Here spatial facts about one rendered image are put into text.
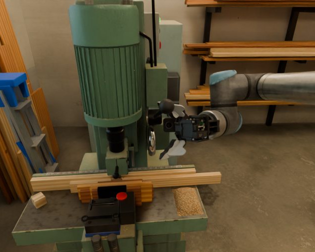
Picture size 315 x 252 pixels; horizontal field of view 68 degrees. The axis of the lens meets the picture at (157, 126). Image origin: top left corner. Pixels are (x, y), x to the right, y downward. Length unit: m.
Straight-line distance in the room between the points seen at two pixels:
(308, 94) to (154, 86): 0.49
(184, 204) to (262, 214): 1.44
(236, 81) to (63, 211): 0.72
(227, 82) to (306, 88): 0.24
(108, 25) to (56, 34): 2.56
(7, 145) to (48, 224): 1.36
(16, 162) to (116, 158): 1.51
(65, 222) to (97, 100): 0.40
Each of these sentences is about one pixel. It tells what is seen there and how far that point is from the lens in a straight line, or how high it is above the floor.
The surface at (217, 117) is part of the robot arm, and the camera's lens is 0.74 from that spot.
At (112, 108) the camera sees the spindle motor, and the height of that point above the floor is 1.26.
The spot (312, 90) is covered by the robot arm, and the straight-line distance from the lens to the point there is 0.67.
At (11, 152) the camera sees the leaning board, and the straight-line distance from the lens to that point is 2.16.
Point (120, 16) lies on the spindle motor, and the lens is 0.60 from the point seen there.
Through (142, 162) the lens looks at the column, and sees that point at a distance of 1.06.
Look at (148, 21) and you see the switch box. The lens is 0.95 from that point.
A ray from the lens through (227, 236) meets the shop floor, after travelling 1.96.
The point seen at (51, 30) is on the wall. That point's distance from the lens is 3.15.
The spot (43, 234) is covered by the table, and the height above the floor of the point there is 0.88.
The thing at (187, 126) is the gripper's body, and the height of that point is 1.20.
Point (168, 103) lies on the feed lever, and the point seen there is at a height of 1.31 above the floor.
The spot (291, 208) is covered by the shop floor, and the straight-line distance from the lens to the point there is 2.35.
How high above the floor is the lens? 1.50
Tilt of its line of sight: 27 degrees down
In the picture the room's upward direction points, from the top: straight up
